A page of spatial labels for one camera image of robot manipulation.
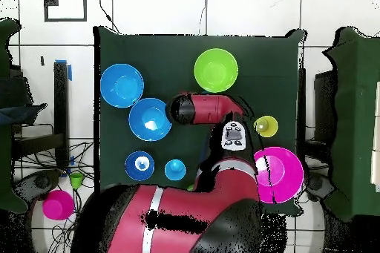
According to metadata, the dark blue fabric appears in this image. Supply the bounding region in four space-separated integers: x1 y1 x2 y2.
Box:
0 102 48 126

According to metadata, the pink cup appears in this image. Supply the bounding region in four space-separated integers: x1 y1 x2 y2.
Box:
42 189 75 222

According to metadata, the small green cup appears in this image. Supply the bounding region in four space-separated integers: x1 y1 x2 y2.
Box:
68 172 85 190

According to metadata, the blue tape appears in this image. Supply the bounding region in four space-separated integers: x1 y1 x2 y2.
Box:
54 59 73 82

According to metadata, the light blue cup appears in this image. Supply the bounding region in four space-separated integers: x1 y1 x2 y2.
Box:
164 158 187 182

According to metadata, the black equipment base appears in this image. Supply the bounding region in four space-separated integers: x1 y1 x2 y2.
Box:
13 168 62 203
305 172 335 202

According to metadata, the large blue bowl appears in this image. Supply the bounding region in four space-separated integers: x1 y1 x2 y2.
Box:
99 63 145 109
128 97 173 142

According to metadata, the large pink bowl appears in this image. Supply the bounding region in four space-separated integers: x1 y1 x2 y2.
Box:
253 146 304 205

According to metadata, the small dark blue bowl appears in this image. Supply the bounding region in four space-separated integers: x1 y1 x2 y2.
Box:
124 150 156 182

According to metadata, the lime green bowl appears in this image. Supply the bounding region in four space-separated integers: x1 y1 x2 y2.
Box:
194 47 239 93

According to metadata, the black stand frame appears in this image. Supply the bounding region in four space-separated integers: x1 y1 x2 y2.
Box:
11 60 71 171

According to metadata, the yellow ribbed cup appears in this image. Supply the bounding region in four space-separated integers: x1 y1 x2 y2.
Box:
253 115 279 139

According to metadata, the dark green table cloth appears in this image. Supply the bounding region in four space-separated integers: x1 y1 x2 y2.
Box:
93 25 307 217

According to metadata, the black post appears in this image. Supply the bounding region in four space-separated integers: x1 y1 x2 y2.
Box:
297 68 307 159

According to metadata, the black box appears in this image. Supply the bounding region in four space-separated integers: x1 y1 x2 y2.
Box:
313 70 338 144

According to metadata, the green cloth covered table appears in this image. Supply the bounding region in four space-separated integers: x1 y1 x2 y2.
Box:
322 26 380 223
0 17 29 214

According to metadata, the black cable tangle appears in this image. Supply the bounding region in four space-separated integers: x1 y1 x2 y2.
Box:
13 141 96 253

